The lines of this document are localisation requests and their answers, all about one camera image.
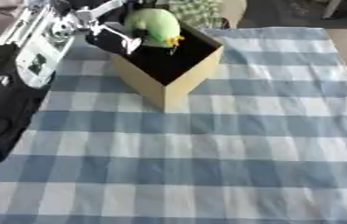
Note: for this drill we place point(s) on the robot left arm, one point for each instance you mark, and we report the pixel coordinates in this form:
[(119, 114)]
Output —
[(39, 55)]

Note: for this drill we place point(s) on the tan cardboard box black inside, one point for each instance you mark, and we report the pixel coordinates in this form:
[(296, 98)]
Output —
[(181, 84)]

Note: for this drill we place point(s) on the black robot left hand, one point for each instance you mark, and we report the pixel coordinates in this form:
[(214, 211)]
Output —
[(111, 40)]

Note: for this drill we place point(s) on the green soft toy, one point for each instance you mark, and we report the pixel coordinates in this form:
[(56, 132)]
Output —
[(156, 24)]

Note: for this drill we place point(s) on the green white checked fabric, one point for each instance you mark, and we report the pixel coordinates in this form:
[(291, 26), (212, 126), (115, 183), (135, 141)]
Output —
[(197, 11)]

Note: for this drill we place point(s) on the white stand leg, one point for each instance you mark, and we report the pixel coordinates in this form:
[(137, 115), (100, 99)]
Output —
[(332, 8)]

